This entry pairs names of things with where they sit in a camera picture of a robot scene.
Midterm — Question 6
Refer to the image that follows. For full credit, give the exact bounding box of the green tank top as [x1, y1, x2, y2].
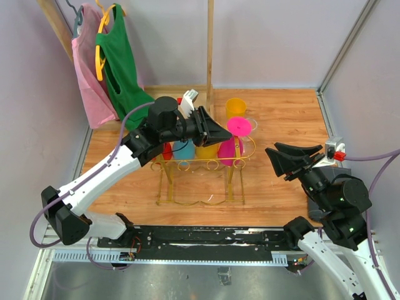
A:
[94, 2, 156, 132]

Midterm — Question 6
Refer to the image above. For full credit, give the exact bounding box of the clear plastic wine glass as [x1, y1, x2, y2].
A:
[242, 117, 258, 142]

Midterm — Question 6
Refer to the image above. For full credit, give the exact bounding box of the yellow wine glass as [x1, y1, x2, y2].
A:
[226, 97, 247, 119]
[195, 144, 219, 159]

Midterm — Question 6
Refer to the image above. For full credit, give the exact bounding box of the yellow clothes hanger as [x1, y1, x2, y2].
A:
[96, 3, 126, 82]

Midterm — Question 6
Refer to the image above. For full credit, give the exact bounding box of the gold wire glass rack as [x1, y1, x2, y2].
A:
[151, 138, 256, 207]

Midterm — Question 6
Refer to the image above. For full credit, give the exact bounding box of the grey checked cloth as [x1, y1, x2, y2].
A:
[307, 166, 352, 223]

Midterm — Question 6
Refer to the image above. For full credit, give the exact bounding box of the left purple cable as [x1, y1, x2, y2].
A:
[29, 101, 156, 271]

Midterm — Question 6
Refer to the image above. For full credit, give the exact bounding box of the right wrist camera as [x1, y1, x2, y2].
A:
[317, 136, 346, 167]

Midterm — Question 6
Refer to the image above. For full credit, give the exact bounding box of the magenta plastic wine glass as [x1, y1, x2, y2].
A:
[217, 117, 245, 167]

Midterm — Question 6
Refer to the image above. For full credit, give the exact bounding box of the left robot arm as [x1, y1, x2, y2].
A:
[41, 96, 232, 248]

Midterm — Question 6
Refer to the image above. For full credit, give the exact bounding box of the pink shirt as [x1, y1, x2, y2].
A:
[71, 3, 119, 129]

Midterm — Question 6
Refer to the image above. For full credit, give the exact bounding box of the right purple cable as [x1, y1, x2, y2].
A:
[343, 149, 400, 300]

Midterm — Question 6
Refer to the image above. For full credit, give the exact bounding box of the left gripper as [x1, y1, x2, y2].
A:
[162, 106, 233, 148]

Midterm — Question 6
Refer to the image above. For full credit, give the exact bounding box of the purple cable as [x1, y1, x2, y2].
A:
[29, 101, 156, 271]
[343, 149, 400, 300]

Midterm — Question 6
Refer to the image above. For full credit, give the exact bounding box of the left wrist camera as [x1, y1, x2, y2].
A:
[177, 89, 199, 118]

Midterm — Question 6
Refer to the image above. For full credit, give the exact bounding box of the wooden clothes rack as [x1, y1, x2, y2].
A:
[37, 0, 214, 116]

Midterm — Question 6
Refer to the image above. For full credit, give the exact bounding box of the grey clothes hanger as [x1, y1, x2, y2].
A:
[66, 0, 84, 38]

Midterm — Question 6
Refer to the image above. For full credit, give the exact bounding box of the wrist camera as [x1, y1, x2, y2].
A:
[317, 136, 346, 167]
[177, 89, 199, 118]

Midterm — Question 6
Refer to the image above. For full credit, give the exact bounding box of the black mounting base rail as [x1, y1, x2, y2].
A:
[97, 225, 300, 264]

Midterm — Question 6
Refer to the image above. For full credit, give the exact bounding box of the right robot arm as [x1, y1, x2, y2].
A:
[265, 139, 399, 299]

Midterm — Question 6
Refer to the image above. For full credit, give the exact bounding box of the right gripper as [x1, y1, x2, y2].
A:
[265, 141, 334, 211]

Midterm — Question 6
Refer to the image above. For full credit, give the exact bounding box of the red plastic wine glass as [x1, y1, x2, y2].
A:
[162, 142, 173, 161]

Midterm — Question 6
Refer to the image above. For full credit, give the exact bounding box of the blue plastic wine glass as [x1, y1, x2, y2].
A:
[172, 139, 195, 160]

